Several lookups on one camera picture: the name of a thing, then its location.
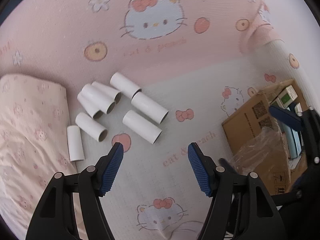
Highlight clear plastic film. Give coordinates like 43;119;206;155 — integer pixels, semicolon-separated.
229;126;288;173

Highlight pink cat print bed sheet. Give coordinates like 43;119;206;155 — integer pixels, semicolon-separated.
0;0;320;240

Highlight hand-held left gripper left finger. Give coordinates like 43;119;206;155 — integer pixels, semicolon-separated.
25;142;125;240

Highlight folded pink floral quilt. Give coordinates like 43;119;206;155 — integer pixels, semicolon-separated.
0;74;85;235

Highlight light blue flat box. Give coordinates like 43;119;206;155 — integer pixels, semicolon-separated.
282;122;302;159

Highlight brown cardboard box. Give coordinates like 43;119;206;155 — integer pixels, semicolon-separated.
222;79;309;195

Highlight green and white small box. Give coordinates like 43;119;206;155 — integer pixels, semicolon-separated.
277;85;298;108

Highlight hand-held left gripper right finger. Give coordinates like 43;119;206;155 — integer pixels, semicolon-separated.
187;142;283;240

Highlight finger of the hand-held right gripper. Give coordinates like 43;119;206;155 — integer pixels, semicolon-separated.
268;105;320;165
219;157;237;174

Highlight pile of white tubes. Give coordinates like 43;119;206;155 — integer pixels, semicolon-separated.
66;72;169;162

